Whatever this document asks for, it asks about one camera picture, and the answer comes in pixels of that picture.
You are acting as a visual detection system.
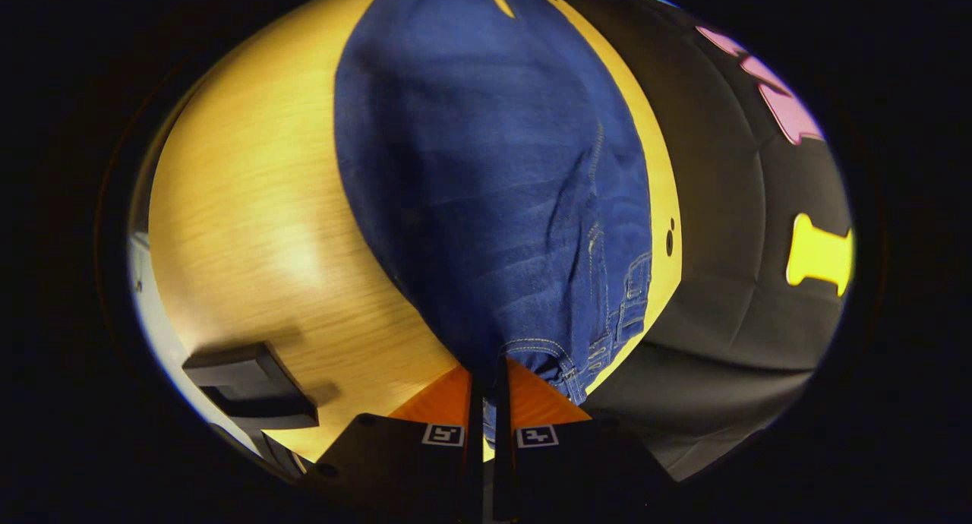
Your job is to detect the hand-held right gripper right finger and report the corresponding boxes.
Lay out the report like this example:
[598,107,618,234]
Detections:
[494,357,677,523]

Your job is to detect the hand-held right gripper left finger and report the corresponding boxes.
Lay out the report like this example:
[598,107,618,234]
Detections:
[315,365,484,523]

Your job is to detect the blue denim jeans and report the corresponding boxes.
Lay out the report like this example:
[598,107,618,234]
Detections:
[334,0,654,443]

